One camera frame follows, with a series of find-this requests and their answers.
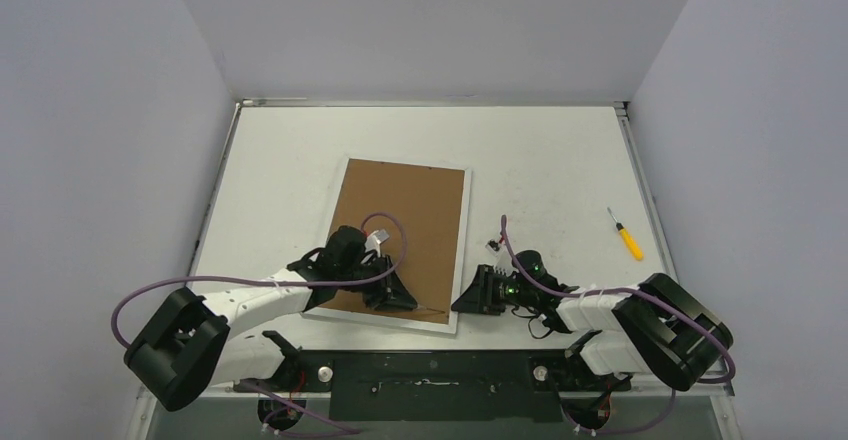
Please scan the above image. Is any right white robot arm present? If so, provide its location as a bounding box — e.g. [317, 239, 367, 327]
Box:
[451, 250, 733, 391]

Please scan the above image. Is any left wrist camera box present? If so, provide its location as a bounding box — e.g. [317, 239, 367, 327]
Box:
[365, 229, 391, 256]

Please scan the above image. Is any yellow handled screwdriver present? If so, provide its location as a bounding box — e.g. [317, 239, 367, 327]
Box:
[606, 207, 644, 261]

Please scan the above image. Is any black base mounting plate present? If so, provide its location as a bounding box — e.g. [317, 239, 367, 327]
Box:
[260, 350, 631, 422]

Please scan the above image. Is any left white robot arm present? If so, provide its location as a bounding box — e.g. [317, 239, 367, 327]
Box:
[122, 225, 398, 411]

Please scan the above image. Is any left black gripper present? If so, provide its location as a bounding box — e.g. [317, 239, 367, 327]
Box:
[337, 253, 417, 311]

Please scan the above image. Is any white picture frame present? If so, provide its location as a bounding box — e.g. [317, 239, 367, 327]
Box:
[305, 157, 471, 336]

